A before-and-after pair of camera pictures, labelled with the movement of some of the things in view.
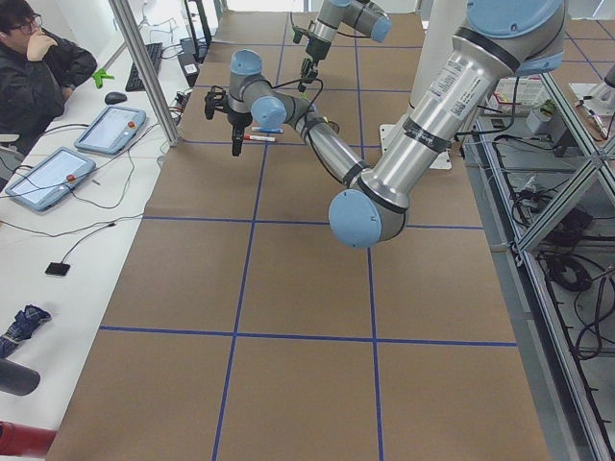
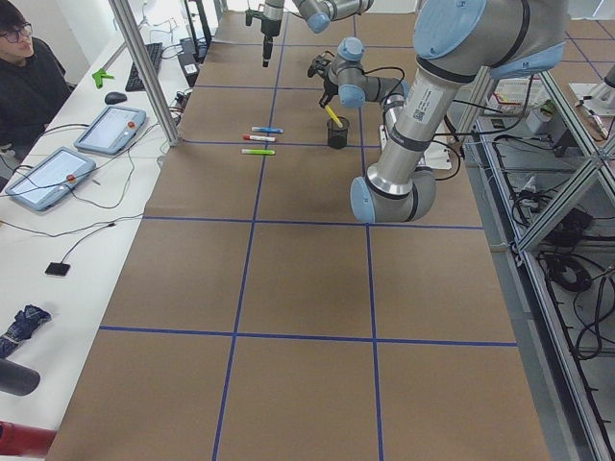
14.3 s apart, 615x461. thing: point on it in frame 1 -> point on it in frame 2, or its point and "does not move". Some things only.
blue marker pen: [267, 130] does not move
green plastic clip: [98, 77] does not move
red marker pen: [260, 138] does not move
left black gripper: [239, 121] -> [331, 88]
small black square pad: [58, 269] does not move
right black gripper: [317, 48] -> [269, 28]
